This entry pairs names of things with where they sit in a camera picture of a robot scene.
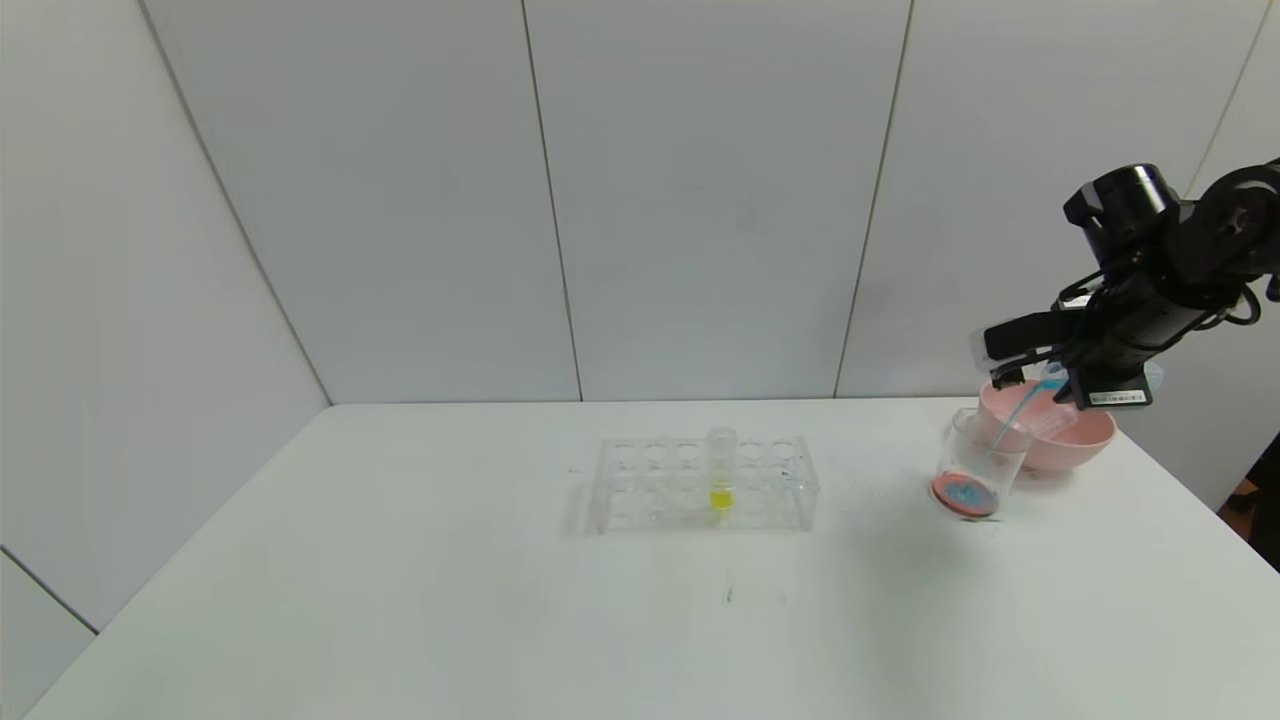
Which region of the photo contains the test tube with blue pigment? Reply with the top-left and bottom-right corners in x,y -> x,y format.
1040,362 -> 1166,396

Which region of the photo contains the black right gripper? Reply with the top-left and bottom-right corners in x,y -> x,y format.
1052,291 -> 1209,412

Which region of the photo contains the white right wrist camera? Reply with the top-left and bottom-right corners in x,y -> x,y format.
970,313 -> 1086,393

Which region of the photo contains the clear plastic beaker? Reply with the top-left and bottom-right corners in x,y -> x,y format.
930,408 -> 1031,522

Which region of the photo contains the pink bowl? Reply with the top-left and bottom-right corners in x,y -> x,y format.
978,380 -> 1117,473

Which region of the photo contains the dark background object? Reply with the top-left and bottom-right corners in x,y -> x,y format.
1218,430 -> 1280,576

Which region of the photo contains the black arm cable white tag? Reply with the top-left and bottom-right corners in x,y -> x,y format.
1213,283 -> 1265,331

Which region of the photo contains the clear acrylic test tube rack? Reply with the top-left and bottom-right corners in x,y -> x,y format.
590,435 -> 821,534

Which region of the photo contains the test tube with yellow pigment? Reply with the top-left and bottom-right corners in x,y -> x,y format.
706,427 -> 738,512

